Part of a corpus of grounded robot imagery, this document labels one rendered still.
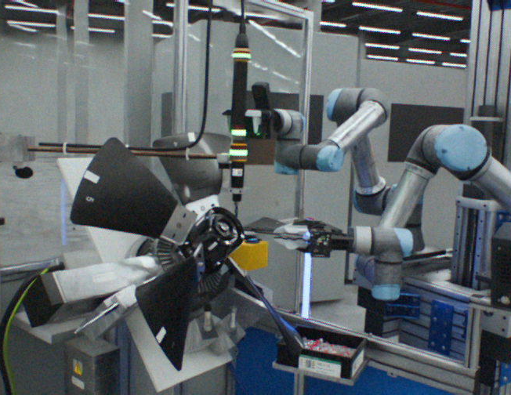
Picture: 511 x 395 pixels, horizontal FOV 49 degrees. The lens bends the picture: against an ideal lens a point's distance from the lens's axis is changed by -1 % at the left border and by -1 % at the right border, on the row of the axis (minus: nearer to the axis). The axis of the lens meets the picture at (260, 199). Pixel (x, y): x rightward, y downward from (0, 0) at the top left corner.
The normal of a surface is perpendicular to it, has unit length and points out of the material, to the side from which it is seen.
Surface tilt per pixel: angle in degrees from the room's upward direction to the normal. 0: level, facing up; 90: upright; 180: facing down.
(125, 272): 50
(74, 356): 90
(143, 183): 79
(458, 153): 86
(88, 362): 90
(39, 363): 90
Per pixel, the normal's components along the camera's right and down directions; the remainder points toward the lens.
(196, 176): -0.07, -0.52
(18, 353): 0.77, 0.11
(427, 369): -0.64, 0.07
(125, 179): 0.46, -0.07
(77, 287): 0.61, -0.55
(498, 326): -0.82, 0.04
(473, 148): 0.04, 0.06
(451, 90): 0.39, 0.14
